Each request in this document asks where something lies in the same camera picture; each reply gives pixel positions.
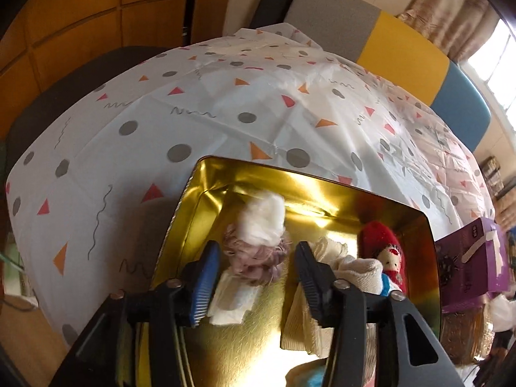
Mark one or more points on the cream socks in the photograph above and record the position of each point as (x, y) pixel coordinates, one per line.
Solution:
(300, 330)

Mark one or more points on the pink satin scrunchie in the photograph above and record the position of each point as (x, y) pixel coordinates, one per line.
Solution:
(254, 264)

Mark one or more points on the white fluffy scrunchie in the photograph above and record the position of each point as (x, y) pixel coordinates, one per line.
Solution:
(262, 213)

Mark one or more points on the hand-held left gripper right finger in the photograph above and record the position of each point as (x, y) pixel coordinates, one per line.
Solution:
(311, 286)

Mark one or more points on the blue elephant plush toy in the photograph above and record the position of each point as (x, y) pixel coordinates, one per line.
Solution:
(308, 377)

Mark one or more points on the gold embossed tissue box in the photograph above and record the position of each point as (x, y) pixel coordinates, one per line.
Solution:
(463, 338)

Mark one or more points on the window with metal bars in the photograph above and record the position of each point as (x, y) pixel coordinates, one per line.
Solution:
(498, 64)

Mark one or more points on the white printed plastic packet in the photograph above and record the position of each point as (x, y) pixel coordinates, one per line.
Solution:
(232, 300)

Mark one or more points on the small boxes on desk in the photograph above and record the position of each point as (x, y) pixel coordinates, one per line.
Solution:
(498, 175)

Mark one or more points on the beige starfish curtain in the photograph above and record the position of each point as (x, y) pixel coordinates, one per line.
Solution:
(447, 12)

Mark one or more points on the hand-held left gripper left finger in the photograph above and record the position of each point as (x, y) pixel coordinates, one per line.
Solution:
(203, 286)

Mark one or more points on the gold metal tin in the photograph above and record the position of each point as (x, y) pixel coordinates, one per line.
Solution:
(322, 197)

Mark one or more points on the red doll sock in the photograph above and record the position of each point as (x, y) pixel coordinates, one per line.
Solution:
(383, 246)

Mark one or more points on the wooden wardrobe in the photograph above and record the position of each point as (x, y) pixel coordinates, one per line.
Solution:
(88, 28)

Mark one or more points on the patterned plastic tablecloth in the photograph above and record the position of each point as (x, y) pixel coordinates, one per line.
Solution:
(242, 100)

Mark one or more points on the purple carton box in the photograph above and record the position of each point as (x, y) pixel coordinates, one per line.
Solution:
(469, 262)

